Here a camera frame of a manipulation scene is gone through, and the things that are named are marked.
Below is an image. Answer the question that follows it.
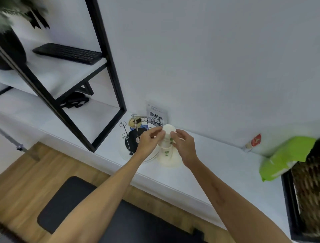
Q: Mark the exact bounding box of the person's left hand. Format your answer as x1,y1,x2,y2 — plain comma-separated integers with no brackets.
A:
135,126,165,161

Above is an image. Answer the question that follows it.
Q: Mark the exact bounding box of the person's right hand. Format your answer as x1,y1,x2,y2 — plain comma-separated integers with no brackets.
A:
170,129,199,169

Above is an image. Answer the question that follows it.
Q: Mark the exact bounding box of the white cup with green leaves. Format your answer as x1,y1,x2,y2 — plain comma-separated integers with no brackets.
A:
157,124,176,157

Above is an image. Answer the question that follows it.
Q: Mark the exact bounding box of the person's left forearm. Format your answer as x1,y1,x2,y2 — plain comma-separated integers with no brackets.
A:
47,151,148,243

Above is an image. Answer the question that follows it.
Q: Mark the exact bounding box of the person's right forearm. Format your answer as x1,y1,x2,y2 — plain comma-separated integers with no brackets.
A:
184,159,293,243

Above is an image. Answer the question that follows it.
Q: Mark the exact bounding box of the code sign card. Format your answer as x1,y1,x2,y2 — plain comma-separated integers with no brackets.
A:
146,101,168,128

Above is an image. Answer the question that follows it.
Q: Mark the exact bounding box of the black round plate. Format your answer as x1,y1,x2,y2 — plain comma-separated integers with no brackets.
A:
124,127,148,154

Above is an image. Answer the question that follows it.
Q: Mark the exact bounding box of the metal cup rack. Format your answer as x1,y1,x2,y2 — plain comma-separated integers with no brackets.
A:
119,114,150,156

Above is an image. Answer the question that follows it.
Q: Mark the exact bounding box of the small red white packet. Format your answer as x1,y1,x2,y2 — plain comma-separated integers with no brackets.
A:
242,133,262,152

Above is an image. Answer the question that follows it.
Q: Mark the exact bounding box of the green plastic packet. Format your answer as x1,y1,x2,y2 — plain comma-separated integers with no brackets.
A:
259,136,317,182

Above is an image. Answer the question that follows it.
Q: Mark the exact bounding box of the black keyboard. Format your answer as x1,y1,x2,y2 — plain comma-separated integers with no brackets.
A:
32,43,103,66

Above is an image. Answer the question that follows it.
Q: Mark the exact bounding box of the black woven basket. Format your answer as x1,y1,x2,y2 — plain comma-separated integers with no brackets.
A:
281,138,320,242

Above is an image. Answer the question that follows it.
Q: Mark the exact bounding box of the green potted plant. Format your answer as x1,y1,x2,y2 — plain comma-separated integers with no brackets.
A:
0,0,50,32

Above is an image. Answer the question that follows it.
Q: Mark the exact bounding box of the black metal shelf frame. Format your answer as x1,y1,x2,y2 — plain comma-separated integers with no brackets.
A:
0,0,127,153

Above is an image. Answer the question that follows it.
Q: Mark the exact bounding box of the black cable bundle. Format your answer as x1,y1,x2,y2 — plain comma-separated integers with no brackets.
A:
60,92,90,109

